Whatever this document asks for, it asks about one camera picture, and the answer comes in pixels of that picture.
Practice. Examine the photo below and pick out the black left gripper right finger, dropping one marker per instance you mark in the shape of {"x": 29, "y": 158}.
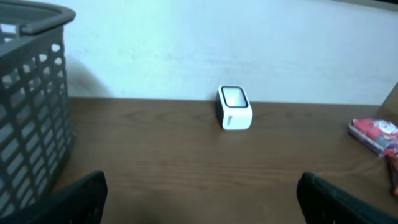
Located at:
{"x": 322, "y": 202}

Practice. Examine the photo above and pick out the purple sanitary pad pack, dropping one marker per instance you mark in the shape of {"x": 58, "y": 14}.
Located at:
{"x": 378, "y": 135}

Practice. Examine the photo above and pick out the grey plastic mesh basket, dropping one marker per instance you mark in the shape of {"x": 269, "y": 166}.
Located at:
{"x": 36, "y": 124}

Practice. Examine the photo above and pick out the white barcode scanner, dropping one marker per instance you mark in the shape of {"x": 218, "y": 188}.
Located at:
{"x": 233, "y": 109}

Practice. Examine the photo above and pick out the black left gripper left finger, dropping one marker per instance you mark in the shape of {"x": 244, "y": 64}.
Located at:
{"x": 80, "y": 202}

